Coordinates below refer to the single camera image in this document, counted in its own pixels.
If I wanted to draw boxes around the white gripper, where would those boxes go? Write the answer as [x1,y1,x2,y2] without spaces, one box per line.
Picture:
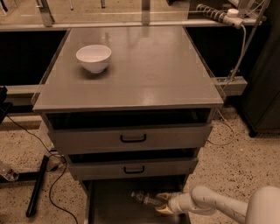
[156,192,192,215]

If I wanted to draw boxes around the black floor cable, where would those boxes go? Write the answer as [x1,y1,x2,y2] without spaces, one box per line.
[5,113,79,224]

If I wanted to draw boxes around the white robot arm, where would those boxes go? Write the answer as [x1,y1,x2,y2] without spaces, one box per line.
[156,185,280,224]

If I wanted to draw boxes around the grey top drawer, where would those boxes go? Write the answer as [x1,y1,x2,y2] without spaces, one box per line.
[49,123,213,155]

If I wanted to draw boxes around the white power strip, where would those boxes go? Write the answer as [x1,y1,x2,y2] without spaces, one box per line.
[196,3,243,29]

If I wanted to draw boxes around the grey drawer cabinet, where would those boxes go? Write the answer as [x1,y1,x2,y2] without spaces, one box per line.
[31,25,225,224]

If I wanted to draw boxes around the clear bottle on floor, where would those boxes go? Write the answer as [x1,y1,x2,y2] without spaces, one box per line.
[0,161,19,181]

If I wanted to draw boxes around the grey middle drawer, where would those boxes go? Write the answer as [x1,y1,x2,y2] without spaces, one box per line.
[66,157,198,180]

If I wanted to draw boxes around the grey bottom drawer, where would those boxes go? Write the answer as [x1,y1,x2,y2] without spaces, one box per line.
[84,176,191,224]

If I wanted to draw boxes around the white power cable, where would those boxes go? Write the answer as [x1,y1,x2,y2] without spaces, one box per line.
[206,24,248,147]

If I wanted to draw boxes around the dark cabinet at right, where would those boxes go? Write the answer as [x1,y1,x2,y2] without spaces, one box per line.
[240,0,280,137]

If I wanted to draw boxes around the grey drawer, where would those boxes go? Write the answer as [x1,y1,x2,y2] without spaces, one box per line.
[66,157,198,180]
[49,123,213,155]
[84,176,191,224]

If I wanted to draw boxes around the black metal floor stand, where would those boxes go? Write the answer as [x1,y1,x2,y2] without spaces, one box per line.
[0,156,49,218]

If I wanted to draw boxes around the white ceramic bowl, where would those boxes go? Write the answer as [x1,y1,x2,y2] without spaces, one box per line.
[76,45,112,74]

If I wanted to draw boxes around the metal frame rail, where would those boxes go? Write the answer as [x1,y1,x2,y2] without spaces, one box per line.
[0,0,270,31]

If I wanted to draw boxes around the clear plastic water bottle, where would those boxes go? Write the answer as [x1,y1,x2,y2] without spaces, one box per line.
[130,191,164,207]

